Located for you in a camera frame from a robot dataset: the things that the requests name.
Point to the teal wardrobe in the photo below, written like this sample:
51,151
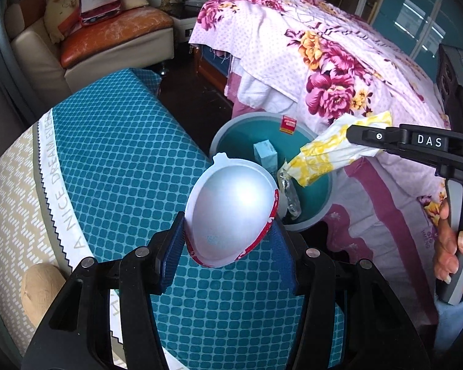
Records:
409,7

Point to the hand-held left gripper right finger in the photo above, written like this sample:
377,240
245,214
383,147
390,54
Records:
285,254

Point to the cream sofa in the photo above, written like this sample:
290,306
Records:
100,65

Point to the clear plastic wrapper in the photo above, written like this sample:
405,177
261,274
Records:
291,200

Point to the wooden bed frame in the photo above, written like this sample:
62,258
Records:
208,65

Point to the tan round ball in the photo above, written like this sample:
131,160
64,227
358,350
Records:
42,289

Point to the yellow floral snack packet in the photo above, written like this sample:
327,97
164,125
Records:
320,154

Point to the teal plastic basin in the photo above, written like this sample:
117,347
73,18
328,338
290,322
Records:
247,138

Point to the red and silver foil packet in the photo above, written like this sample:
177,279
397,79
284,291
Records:
231,208

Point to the orange seat cushion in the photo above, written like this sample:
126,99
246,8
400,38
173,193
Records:
119,31

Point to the pink floral bedsheet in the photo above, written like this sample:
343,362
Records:
332,65

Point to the light blue carton box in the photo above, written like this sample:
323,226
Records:
264,154

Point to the teal and beige patterned tablecloth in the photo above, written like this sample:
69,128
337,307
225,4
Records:
119,142

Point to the white bedside cabinet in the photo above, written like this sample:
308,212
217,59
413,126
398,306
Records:
189,27

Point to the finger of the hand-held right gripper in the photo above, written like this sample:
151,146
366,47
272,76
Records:
378,137

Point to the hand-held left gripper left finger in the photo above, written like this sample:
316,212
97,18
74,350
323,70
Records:
173,254

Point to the person's light blue clothing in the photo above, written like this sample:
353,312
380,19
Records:
451,323

